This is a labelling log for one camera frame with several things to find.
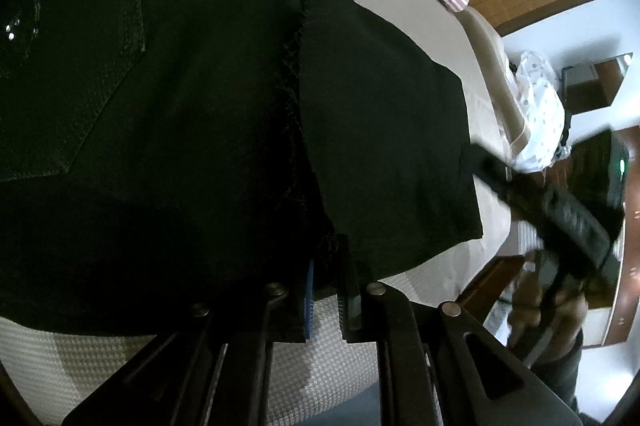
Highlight black pants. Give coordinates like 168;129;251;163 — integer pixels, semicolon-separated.
1;0;483;336

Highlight white dotted cloth bundle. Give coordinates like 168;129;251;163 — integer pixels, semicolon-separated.
514;51;572;173

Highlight dark wall mirror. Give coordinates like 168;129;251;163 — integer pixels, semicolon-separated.
560;52;634;115

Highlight beige bed sheet edge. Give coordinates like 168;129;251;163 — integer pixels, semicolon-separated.
456;6;530;161

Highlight white textured bed mattress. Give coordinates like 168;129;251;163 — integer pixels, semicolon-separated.
1;0;506;425

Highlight person's right hand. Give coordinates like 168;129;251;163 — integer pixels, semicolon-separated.
508;249;588;368

